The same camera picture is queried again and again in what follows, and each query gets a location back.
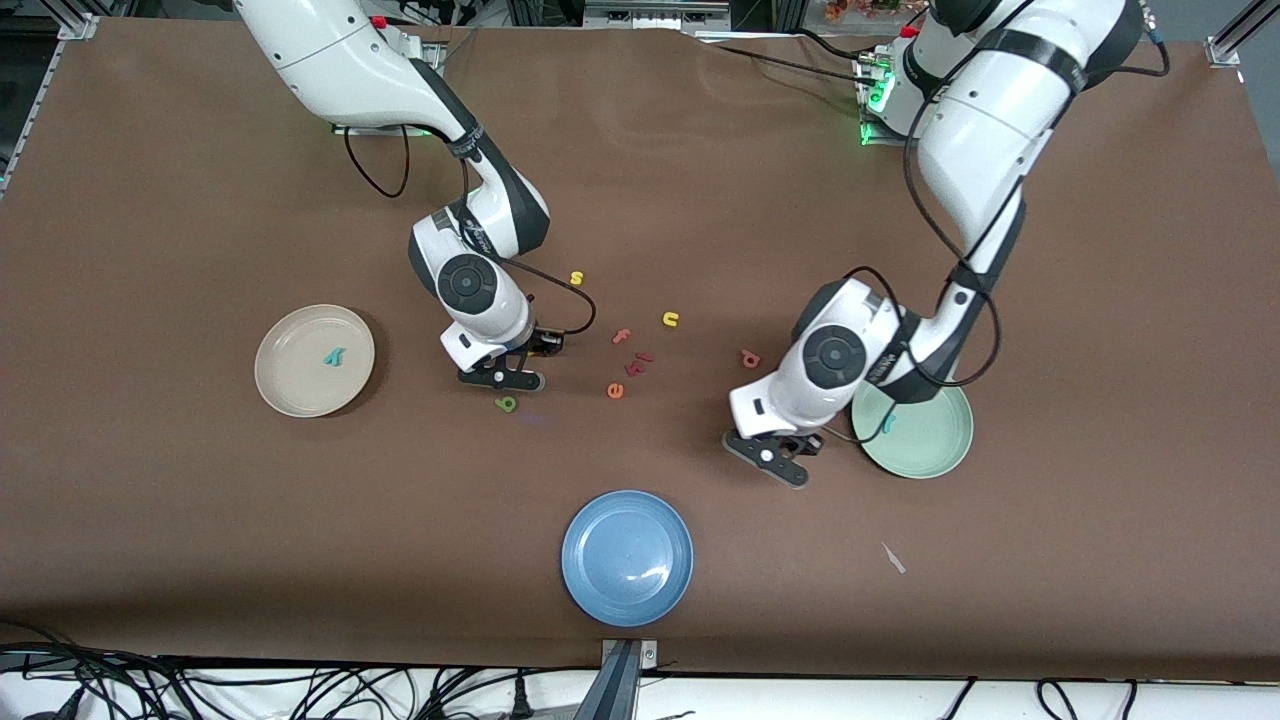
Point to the metal table edge bracket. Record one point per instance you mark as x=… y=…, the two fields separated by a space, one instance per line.
x=622 y=680

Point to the beige brown plate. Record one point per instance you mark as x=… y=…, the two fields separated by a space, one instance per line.
x=300 y=375

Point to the aluminium frame profile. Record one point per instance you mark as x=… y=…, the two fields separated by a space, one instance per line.
x=1230 y=45
x=75 y=25

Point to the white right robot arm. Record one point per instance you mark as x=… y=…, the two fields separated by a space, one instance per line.
x=340 y=60

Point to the grey metal rail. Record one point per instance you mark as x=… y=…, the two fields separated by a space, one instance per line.
x=655 y=14

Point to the blue plate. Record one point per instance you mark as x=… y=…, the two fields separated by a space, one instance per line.
x=627 y=558

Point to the brown table cover sheet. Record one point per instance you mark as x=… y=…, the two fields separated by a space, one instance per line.
x=200 y=520

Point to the green letter b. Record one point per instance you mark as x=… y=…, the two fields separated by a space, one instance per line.
x=500 y=403

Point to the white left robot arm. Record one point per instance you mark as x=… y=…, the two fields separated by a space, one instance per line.
x=1000 y=130

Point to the black power plug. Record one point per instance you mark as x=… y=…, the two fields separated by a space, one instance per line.
x=520 y=700

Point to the orange artificial flowers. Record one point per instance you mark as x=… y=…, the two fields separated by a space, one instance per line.
x=870 y=8

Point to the teal letter y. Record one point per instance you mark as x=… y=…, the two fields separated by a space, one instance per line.
x=333 y=357

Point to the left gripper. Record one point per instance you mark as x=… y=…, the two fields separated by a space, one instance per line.
x=808 y=438

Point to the light green plate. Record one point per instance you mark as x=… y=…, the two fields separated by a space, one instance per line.
x=930 y=440

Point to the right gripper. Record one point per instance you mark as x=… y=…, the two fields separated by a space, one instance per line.
x=537 y=345

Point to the pink letter p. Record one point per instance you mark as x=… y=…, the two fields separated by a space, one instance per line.
x=746 y=356

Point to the white paper scrap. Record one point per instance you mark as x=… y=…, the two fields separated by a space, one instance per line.
x=893 y=558

